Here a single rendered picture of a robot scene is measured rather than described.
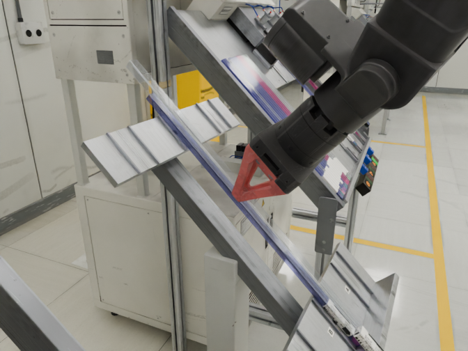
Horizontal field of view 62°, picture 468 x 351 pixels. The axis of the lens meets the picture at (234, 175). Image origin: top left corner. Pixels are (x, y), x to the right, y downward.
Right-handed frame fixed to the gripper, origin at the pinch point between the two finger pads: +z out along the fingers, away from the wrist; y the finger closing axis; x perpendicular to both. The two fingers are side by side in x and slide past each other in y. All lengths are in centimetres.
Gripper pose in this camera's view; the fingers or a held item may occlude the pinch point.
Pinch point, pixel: (242, 191)
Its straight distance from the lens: 47.2
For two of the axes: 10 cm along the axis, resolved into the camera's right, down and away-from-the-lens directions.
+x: 6.5, 7.6, -0.6
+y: -4.5, 3.2, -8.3
